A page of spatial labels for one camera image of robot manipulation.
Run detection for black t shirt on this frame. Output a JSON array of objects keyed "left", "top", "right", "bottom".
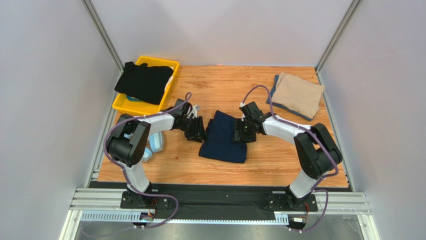
[{"left": 114, "top": 61, "right": 174, "bottom": 105}]

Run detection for yellow plastic bin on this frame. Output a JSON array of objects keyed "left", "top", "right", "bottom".
[{"left": 112, "top": 56, "right": 180, "bottom": 116}]

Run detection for aluminium frame rail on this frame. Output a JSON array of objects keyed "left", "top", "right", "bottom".
[{"left": 60, "top": 182, "right": 378, "bottom": 240}]

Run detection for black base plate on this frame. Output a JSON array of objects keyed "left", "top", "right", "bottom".
[{"left": 120, "top": 183, "right": 319, "bottom": 221}]

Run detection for navy t shirt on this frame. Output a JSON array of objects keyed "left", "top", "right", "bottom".
[{"left": 198, "top": 110, "right": 248, "bottom": 164}]

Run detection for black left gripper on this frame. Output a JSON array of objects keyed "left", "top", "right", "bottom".
[{"left": 180, "top": 115, "right": 209, "bottom": 143}]

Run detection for light blue headphones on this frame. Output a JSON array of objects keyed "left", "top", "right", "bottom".
[{"left": 122, "top": 132, "right": 164, "bottom": 166}]

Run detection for beige folded t shirt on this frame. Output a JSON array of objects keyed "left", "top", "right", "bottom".
[{"left": 271, "top": 72, "right": 325, "bottom": 119}]

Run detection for teal cloth in bin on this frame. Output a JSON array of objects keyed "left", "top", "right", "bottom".
[{"left": 126, "top": 95, "right": 140, "bottom": 102}]

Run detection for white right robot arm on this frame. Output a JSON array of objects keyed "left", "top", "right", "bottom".
[{"left": 233, "top": 113, "right": 343, "bottom": 200}]

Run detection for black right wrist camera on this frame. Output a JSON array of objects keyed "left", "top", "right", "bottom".
[{"left": 239, "top": 101, "right": 265, "bottom": 121}]

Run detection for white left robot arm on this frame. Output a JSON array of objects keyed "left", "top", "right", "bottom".
[{"left": 103, "top": 109, "right": 208, "bottom": 199}]

